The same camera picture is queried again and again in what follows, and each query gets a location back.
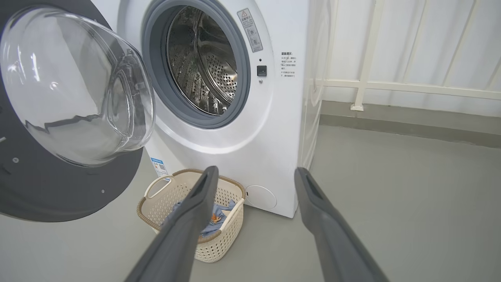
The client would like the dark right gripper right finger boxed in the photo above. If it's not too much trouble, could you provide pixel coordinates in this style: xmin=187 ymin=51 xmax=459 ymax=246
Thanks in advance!
xmin=294 ymin=168 xmax=388 ymax=282

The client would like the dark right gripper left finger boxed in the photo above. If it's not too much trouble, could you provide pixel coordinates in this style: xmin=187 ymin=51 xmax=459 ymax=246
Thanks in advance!
xmin=125 ymin=166 xmax=219 ymax=282

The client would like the light blue cartoon print garment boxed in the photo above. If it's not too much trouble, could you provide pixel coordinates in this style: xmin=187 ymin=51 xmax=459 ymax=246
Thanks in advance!
xmin=162 ymin=200 xmax=236 ymax=239

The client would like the grey washing machine door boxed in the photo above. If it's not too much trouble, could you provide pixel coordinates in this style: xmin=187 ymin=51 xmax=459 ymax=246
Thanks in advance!
xmin=0 ymin=0 xmax=156 ymax=222

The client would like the white front-load washing machine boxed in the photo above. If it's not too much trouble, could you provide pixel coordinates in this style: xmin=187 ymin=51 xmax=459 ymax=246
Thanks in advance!
xmin=91 ymin=0 xmax=333 ymax=219

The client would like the grey rubber door gasket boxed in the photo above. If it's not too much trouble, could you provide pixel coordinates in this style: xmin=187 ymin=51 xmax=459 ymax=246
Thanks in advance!
xmin=142 ymin=0 xmax=251 ymax=129

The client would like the stainless steel washing machine drum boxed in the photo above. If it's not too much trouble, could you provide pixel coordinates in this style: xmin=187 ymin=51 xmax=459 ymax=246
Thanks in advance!
xmin=167 ymin=6 xmax=238 ymax=115

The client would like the cream perforated laundry basket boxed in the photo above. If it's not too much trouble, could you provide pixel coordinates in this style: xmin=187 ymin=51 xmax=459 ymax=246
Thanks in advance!
xmin=137 ymin=168 xmax=246 ymax=263

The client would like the blue energy label sticker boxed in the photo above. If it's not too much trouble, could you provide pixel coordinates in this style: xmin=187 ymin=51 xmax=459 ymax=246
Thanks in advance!
xmin=151 ymin=158 xmax=171 ymax=179

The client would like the round white filter cover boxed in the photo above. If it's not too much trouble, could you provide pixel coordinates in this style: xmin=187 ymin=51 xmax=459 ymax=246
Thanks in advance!
xmin=245 ymin=185 xmax=277 ymax=210

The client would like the white metal railing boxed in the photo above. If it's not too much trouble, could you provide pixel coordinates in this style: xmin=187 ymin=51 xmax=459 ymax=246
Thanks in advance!
xmin=313 ymin=0 xmax=501 ymax=112

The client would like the grey warning sticker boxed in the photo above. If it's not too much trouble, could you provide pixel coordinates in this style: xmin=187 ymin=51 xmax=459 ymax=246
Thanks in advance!
xmin=237 ymin=8 xmax=263 ymax=52

